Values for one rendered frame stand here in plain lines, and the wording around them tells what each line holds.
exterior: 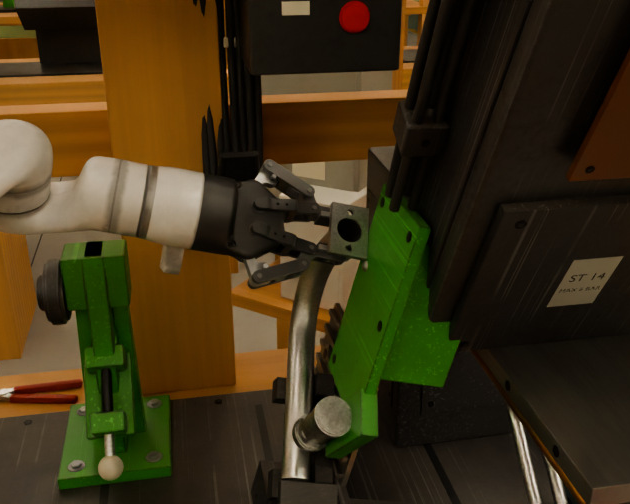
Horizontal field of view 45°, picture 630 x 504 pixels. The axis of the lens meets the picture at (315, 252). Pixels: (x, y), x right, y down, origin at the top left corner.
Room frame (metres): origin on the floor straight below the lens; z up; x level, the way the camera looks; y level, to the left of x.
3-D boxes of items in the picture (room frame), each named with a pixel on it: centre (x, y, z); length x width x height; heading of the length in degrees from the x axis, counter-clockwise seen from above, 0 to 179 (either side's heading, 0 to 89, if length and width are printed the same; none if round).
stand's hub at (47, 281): (0.77, 0.30, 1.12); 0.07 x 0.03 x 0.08; 11
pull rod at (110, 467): (0.69, 0.23, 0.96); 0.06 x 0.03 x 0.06; 11
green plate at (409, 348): (0.65, -0.09, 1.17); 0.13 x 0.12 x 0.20; 101
